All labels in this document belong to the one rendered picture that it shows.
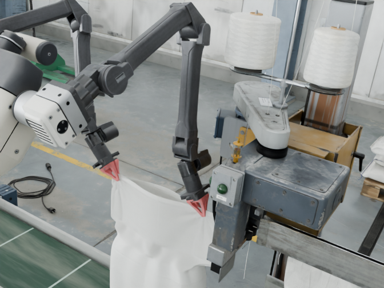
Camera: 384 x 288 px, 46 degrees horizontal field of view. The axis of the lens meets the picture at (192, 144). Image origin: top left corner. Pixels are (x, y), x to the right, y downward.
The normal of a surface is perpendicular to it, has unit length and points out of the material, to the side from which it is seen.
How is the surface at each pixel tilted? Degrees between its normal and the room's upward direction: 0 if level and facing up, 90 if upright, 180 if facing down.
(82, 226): 0
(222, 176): 90
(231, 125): 90
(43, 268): 0
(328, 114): 90
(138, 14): 90
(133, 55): 74
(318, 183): 0
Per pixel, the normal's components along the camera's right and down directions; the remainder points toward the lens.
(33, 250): 0.10, -0.91
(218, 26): -0.53, 0.29
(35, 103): -0.20, -0.65
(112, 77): 0.75, 0.16
